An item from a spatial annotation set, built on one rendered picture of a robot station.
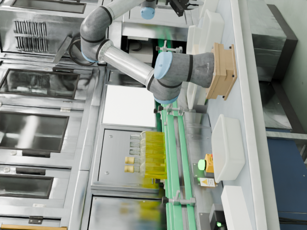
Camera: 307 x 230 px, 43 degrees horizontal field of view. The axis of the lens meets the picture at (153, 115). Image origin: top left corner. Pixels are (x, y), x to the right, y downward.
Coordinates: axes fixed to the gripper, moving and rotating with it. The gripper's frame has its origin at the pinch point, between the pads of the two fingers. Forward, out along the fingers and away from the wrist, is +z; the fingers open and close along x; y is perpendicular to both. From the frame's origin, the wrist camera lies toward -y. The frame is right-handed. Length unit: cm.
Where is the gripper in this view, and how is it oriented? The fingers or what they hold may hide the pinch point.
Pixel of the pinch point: (202, 4)
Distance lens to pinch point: 221.0
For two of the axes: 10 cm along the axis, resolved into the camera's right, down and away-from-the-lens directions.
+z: 9.9, 0.8, 0.8
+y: 0.3, -8.7, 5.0
